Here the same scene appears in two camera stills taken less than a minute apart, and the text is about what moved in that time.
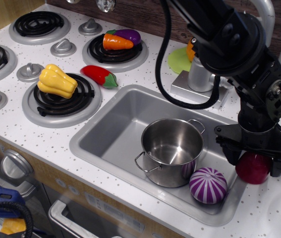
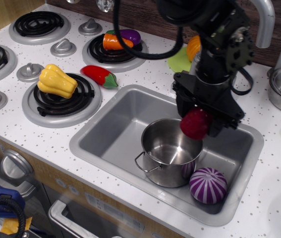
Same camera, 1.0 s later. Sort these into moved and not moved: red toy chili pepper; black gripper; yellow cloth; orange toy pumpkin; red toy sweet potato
Moved: red toy sweet potato; black gripper
Not moved: orange toy pumpkin; red toy chili pepper; yellow cloth
